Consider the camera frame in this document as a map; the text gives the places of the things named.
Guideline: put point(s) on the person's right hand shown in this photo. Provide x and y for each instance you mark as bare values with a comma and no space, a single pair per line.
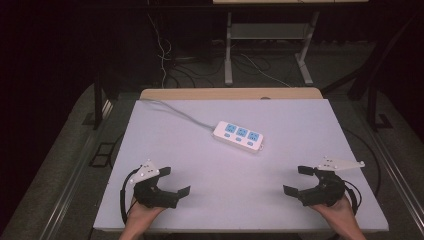
338,211

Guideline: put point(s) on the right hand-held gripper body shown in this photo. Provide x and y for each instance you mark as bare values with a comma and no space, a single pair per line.
328,191

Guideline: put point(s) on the white board table cover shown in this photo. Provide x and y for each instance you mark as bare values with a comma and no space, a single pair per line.
233,190

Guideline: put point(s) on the metal floor rail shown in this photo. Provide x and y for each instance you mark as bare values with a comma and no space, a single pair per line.
396,173
70,186

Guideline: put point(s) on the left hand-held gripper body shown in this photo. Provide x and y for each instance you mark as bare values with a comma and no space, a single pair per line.
151,196

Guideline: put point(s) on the black metal stand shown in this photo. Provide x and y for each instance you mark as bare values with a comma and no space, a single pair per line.
97,106
371,100

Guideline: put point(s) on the white power strip blue sockets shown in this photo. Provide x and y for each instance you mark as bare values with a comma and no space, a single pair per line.
238,136

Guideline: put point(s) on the white metal table frame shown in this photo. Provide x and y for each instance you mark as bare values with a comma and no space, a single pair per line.
228,66

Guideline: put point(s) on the black floor frame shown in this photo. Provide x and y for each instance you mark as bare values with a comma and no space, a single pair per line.
100,155

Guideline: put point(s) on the person's left hand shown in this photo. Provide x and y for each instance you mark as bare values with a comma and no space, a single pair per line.
141,215

